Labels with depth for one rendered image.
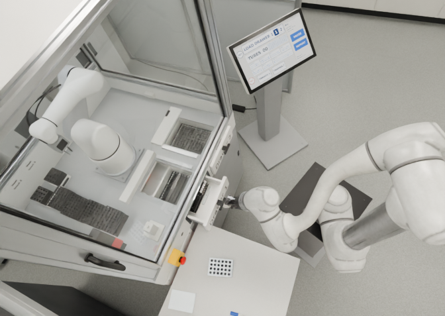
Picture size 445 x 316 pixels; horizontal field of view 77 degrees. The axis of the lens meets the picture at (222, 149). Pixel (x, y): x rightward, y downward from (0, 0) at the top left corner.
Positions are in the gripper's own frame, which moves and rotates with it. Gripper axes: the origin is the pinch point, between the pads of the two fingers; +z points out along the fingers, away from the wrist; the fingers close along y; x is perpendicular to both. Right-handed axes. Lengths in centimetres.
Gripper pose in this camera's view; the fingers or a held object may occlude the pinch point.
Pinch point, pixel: (227, 204)
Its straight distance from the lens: 147.0
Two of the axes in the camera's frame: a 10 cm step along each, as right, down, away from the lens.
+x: -3.7, 8.4, -4.0
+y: -8.3, -4.9, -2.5
